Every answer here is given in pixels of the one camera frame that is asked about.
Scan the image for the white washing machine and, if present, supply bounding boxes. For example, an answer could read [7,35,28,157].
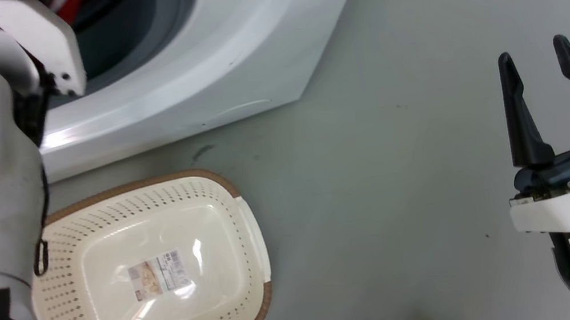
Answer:
[0,0,407,192]

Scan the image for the cream perforated laundry basket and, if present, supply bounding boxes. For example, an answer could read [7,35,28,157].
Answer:
[15,159,280,320]

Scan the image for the red clothing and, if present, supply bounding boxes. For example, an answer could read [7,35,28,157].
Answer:
[43,0,100,27]

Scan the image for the printed label sticker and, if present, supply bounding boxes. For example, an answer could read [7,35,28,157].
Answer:
[125,248,195,303]

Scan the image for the thin black cable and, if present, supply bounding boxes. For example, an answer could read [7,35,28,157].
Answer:
[17,164,65,278]

